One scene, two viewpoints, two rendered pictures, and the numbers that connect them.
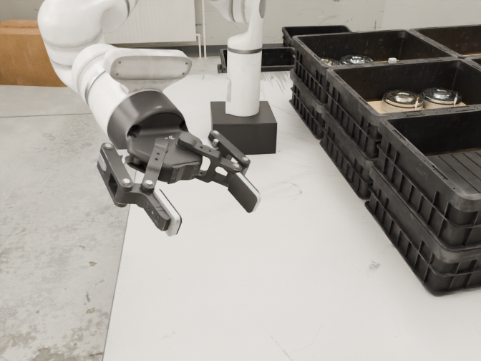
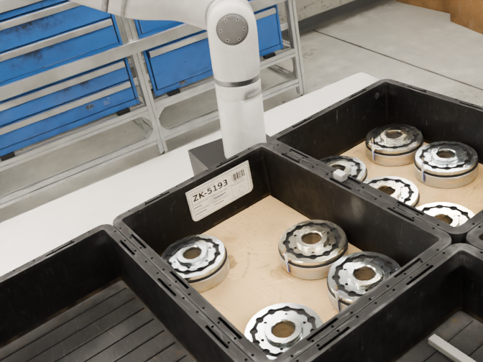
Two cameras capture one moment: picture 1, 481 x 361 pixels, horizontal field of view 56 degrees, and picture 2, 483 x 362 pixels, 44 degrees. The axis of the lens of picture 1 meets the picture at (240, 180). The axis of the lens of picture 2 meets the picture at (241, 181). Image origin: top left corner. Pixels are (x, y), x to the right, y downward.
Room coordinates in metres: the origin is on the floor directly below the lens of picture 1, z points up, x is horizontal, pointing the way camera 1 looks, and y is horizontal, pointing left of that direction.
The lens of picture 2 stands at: (0.82, -1.07, 1.43)
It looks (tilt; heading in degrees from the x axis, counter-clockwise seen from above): 32 degrees down; 72
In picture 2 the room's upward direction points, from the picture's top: 12 degrees counter-clockwise
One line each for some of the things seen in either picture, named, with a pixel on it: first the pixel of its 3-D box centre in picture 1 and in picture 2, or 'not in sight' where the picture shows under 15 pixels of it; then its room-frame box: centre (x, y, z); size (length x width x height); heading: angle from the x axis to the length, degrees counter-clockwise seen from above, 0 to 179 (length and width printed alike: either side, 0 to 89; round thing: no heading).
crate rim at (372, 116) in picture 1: (424, 87); (267, 235); (1.04, -0.45, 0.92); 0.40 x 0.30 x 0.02; 102
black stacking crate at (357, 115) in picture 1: (419, 107); (272, 262); (1.04, -0.45, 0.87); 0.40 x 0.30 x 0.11; 102
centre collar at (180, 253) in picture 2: not in sight; (192, 253); (0.94, -0.35, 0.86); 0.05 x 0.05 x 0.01
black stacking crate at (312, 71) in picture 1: (366, 66); (414, 172); (1.33, -0.38, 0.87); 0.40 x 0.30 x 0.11; 102
